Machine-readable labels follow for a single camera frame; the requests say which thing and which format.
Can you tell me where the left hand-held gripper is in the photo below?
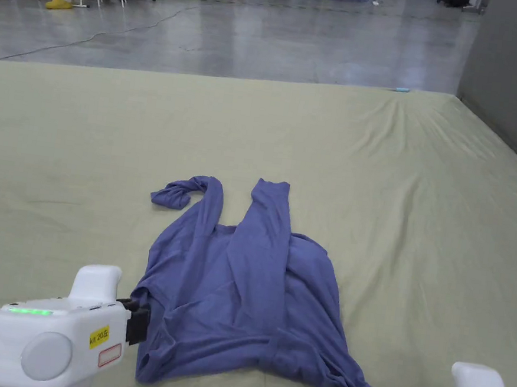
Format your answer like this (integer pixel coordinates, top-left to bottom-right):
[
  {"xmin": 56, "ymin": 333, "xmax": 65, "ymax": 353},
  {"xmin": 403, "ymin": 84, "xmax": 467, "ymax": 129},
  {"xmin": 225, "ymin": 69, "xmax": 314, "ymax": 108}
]
[{"xmin": 0, "ymin": 252, "xmax": 156, "ymax": 387}]

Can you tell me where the blue long-sleeved shirt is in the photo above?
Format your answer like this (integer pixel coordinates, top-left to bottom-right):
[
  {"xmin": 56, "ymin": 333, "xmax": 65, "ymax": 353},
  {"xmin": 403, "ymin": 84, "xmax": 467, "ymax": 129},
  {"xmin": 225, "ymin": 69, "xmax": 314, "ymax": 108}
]
[{"xmin": 126, "ymin": 163, "xmax": 409, "ymax": 387}]

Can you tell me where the bed with pale green sheet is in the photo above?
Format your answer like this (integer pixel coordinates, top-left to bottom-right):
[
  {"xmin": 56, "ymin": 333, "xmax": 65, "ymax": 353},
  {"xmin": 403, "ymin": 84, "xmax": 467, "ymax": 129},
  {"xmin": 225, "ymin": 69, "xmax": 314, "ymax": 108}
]
[{"xmin": 0, "ymin": 34, "xmax": 517, "ymax": 387}]

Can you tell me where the black floor cable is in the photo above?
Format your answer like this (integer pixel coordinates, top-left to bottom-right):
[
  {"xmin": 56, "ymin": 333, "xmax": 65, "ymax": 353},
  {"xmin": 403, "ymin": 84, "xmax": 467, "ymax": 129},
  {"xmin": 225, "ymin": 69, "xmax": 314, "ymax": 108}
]
[{"xmin": 0, "ymin": 0, "xmax": 208, "ymax": 96}]

